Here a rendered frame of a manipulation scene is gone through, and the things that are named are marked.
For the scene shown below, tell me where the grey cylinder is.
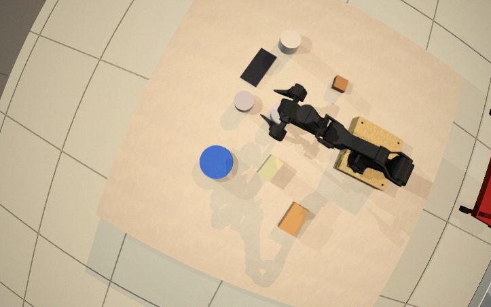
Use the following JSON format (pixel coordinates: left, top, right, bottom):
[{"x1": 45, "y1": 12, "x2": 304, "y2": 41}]
[{"x1": 234, "y1": 90, "x2": 255, "y2": 113}]

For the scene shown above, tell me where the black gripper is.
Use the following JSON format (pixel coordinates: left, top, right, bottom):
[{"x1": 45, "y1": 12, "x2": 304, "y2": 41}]
[{"x1": 260, "y1": 83, "x2": 307, "y2": 142}]

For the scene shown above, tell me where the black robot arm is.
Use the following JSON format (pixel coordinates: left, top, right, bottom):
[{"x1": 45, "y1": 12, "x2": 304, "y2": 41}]
[{"x1": 277, "y1": 98, "x2": 414, "y2": 187}]

